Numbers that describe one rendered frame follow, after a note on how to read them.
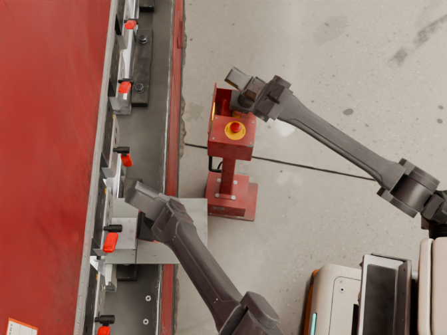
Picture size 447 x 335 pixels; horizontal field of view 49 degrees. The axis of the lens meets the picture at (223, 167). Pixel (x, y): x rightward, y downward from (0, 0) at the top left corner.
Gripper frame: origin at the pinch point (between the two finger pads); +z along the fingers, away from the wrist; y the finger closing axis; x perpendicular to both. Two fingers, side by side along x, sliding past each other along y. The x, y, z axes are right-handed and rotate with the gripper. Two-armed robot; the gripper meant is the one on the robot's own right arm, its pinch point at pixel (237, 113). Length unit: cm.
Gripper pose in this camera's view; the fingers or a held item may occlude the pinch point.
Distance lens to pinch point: 178.1
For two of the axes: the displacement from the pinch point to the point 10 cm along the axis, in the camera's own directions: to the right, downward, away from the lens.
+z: -3.0, 3.5, 8.9
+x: -1.2, 9.1, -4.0
